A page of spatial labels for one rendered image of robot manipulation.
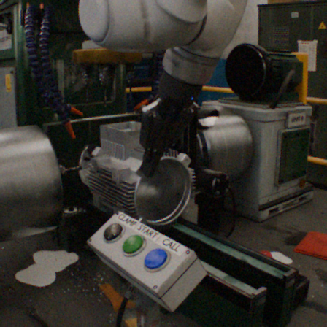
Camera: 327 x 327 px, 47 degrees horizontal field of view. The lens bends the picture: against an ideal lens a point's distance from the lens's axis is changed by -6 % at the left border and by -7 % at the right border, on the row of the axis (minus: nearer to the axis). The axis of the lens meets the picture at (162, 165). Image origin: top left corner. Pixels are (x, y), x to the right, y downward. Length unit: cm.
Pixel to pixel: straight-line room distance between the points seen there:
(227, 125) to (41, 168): 56
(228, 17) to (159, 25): 16
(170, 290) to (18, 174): 44
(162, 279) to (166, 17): 31
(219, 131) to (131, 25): 68
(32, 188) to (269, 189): 78
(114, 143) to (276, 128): 55
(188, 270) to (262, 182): 80
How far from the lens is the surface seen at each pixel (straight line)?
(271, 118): 123
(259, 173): 125
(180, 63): 65
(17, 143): 84
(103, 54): 95
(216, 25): 60
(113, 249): 55
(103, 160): 94
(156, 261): 48
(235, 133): 115
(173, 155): 88
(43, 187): 82
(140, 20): 47
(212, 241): 88
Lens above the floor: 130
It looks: 15 degrees down
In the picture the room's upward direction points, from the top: straight up
